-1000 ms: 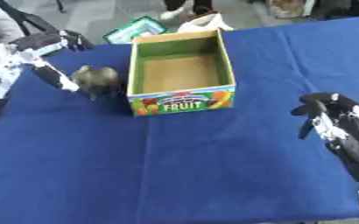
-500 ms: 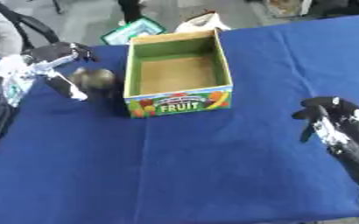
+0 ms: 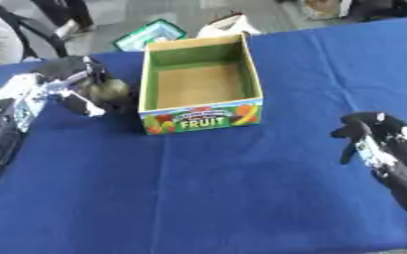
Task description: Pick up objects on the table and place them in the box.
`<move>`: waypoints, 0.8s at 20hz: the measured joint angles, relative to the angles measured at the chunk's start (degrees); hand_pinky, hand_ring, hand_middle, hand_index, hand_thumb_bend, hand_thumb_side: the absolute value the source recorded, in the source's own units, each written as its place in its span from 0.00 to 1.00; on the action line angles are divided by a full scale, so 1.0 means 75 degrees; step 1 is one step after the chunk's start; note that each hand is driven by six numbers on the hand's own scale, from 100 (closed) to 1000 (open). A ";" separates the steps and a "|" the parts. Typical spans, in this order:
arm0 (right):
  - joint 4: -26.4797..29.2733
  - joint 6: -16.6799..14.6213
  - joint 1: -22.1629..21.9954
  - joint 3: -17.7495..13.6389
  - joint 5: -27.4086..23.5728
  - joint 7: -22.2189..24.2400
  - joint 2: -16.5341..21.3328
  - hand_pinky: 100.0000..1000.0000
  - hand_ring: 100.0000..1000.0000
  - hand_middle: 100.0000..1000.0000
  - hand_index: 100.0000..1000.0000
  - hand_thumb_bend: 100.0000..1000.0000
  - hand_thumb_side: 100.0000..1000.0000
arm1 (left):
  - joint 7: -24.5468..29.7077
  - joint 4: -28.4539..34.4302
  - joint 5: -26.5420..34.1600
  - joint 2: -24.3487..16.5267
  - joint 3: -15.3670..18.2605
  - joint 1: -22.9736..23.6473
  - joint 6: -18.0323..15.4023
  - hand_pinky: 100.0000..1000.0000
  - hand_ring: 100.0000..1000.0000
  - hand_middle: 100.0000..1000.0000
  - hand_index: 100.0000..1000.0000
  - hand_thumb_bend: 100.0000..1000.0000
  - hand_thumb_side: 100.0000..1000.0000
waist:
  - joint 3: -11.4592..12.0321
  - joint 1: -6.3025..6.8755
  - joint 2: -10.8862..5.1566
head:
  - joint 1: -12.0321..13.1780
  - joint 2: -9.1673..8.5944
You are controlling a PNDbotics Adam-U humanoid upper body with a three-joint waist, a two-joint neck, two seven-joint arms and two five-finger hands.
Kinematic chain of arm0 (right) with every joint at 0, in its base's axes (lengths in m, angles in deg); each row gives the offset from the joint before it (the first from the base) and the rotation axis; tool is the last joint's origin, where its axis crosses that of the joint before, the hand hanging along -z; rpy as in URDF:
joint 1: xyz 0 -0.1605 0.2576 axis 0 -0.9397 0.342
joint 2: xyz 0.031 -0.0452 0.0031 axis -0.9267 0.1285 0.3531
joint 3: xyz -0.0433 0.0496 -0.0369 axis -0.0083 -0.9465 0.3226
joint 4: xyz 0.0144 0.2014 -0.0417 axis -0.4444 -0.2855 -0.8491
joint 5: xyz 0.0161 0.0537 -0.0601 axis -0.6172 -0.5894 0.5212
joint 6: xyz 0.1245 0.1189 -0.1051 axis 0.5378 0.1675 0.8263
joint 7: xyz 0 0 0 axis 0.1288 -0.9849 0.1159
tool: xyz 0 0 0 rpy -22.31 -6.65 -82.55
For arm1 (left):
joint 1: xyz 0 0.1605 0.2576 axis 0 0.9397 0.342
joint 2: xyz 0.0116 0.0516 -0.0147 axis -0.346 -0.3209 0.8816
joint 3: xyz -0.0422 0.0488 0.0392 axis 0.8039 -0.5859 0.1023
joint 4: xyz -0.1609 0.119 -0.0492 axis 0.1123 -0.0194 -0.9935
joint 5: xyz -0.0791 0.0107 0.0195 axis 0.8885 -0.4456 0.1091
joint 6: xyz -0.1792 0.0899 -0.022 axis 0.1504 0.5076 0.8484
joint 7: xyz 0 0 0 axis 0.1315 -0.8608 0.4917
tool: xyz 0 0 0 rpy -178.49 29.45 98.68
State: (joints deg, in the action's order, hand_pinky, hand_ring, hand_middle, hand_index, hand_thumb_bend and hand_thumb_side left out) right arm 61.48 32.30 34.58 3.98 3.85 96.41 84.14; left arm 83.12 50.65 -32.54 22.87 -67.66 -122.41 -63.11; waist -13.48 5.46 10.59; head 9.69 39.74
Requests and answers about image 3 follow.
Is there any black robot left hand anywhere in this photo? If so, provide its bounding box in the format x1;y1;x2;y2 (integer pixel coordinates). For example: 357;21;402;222
31;55;138;118

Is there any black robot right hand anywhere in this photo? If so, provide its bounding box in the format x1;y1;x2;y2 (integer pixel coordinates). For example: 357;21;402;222
329;111;407;213

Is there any dark green toy fruit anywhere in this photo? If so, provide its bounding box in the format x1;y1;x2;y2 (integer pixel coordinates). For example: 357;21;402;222
74;78;134;108

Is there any cardboard box green inside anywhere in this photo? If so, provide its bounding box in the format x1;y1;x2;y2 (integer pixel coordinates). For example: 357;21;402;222
135;33;266;136

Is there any black chair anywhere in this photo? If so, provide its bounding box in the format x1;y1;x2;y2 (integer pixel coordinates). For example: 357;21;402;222
0;0;71;60

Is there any green and white bag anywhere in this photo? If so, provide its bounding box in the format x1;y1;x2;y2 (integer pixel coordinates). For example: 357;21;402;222
111;18;190;53

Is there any black bag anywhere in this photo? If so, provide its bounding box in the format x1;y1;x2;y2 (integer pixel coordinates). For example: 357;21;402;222
343;0;407;23

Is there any tan bag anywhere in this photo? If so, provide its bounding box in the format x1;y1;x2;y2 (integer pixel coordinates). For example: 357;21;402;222
297;0;344;21

